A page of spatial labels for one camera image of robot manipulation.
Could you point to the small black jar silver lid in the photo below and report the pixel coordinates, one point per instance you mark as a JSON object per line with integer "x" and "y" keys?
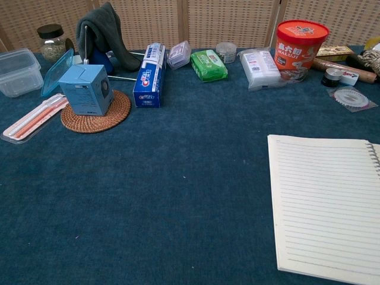
{"x": 332, "y": 77}

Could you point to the white bag rolls yellow pack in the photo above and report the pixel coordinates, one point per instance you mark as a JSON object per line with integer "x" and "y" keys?
{"x": 374, "y": 44}

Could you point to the dark grey towel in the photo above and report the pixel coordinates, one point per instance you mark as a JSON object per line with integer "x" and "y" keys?
{"x": 104, "y": 29}

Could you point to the spiral lined notebook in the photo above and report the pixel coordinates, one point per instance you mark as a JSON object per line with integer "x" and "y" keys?
{"x": 320, "y": 207}

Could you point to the dark blue table cloth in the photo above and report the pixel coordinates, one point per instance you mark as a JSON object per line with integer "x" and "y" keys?
{"x": 148, "y": 193}

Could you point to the small clear round pin jar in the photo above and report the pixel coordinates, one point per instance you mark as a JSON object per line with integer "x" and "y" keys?
{"x": 226, "y": 53}

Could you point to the dark blue round object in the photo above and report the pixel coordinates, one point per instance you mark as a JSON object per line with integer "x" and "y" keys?
{"x": 99, "y": 59}

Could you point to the orange instant noodle bucket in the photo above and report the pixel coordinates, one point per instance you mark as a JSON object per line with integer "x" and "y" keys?
{"x": 300, "y": 47}

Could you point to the pin wheel in clear packet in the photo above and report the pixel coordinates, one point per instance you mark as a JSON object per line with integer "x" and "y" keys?
{"x": 351, "y": 98}

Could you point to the small clear plastic box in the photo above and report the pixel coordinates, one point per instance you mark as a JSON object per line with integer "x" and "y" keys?
{"x": 178, "y": 55}

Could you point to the round woven rattan coaster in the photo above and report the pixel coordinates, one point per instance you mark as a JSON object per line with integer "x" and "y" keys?
{"x": 115, "y": 115}

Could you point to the bamboo folding screen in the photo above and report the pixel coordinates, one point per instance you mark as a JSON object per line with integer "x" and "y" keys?
{"x": 207, "y": 23}

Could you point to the light blue cube box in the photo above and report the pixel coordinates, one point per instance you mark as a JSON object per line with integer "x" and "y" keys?
{"x": 83, "y": 92}

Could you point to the glass jar with black lid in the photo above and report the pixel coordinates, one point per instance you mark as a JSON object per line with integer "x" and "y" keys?
{"x": 52, "y": 44}

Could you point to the brown cylindrical stick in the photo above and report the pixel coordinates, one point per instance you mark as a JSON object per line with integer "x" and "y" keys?
{"x": 366, "y": 76}

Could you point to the white tissue pack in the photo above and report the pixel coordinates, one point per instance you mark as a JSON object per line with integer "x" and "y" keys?
{"x": 259, "y": 69}

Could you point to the flat yellow brown box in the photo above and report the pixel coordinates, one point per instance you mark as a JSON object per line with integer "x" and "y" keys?
{"x": 334, "y": 51}

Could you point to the clear plastic food container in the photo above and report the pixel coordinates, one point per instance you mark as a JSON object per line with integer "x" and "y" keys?
{"x": 17, "y": 74}

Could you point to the blue translucent container lid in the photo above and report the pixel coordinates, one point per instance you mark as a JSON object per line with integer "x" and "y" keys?
{"x": 56, "y": 74}

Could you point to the blue Crest toothpaste box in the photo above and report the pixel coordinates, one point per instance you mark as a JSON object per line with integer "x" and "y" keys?
{"x": 148, "y": 83}

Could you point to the pink toothbrush pack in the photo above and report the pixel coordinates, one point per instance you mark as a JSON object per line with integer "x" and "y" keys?
{"x": 29, "y": 121}

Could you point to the small black object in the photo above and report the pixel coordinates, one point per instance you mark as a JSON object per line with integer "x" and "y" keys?
{"x": 353, "y": 60}

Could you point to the green wet wipes pack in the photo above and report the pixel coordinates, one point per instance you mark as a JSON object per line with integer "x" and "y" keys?
{"x": 207, "y": 65}

